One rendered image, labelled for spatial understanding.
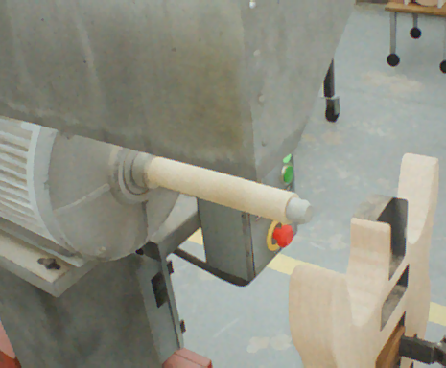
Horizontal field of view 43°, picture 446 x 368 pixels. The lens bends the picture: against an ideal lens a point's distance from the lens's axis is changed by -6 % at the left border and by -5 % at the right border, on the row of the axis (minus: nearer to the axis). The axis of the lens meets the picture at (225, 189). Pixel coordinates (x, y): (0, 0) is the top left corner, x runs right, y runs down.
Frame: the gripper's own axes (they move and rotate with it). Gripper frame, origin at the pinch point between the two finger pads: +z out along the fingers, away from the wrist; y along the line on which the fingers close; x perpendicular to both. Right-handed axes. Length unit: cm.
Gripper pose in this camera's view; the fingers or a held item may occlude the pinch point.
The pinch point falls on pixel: (391, 364)
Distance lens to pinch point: 76.2
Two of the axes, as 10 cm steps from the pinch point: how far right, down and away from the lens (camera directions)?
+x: -0.8, -8.8, -4.7
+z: -8.3, -2.0, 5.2
